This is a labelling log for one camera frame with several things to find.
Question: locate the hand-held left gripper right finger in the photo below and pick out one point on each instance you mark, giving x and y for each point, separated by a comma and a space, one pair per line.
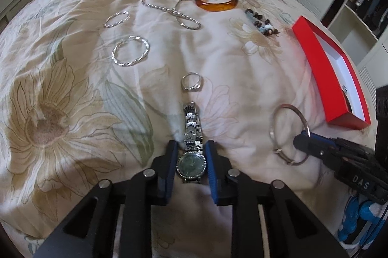
210, 173

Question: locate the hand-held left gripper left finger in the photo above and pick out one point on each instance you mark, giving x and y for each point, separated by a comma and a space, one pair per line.
169, 170

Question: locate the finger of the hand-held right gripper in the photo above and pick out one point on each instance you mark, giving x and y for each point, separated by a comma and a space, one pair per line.
322, 139
306, 144

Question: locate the silver wristwatch with green dial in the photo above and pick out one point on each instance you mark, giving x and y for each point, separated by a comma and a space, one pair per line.
191, 165

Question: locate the plain silver bangle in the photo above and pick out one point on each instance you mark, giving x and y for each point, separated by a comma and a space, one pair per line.
272, 133

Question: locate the red jewelry box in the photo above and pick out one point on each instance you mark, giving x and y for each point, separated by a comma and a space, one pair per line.
315, 63

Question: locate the twisted silver bangle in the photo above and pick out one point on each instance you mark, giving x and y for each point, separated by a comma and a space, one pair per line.
113, 53

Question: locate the thin small silver bangle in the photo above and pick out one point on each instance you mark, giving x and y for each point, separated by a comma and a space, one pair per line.
125, 13

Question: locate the amber bangle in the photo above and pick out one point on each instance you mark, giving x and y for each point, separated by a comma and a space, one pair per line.
212, 7

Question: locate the person's right hand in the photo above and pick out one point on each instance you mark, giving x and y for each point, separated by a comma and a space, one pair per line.
351, 215

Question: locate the floral bedspread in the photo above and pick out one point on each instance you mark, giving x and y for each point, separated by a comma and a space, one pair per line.
91, 94

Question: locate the white open shelf unit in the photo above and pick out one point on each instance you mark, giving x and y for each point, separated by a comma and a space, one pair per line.
348, 21

